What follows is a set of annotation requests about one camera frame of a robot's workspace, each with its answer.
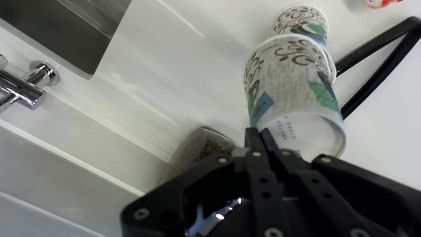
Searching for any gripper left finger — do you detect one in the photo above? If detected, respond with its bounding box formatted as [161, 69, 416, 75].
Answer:
[120, 128, 290, 237]

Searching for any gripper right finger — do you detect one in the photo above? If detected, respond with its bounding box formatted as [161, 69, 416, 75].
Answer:
[262, 128, 421, 237]

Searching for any chrome tap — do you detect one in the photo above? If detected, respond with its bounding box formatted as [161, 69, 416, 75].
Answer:
[0, 54, 60, 114]

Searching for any steel sink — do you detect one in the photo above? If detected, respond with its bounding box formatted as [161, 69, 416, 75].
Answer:
[0, 0, 132, 76]

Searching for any red and white packet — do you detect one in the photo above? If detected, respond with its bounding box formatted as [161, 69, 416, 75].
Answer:
[366, 0, 406, 9]

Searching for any black stand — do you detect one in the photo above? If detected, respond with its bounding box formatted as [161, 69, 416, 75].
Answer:
[334, 16, 421, 119]

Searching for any patterned paper cup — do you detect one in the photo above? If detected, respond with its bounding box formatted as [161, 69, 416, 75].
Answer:
[269, 5, 337, 83]
[243, 34, 347, 158]

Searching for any glass jar with brown granules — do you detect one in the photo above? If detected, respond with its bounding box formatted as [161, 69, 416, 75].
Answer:
[160, 128, 243, 185]

